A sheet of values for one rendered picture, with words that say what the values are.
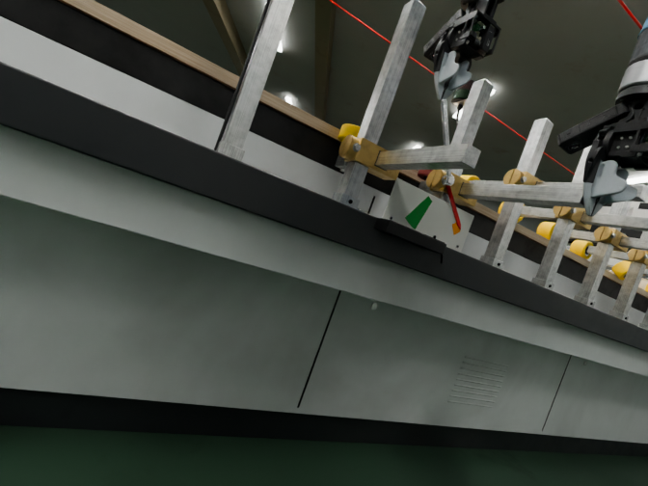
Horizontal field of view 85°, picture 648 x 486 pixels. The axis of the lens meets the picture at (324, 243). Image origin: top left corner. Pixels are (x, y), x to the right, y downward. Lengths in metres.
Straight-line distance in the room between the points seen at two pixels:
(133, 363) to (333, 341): 0.53
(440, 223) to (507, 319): 0.44
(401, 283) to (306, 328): 0.31
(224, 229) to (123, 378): 0.47
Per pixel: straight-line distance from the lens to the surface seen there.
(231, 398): 1.08
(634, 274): 1.75
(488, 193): 0.88
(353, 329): 1.12
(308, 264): 0.76
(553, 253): 1.30
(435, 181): 0.90
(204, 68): 0.91
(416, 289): 0.94
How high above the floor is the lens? 0.63
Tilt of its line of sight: 2 degrees down
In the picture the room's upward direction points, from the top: 20 degrees clockwise
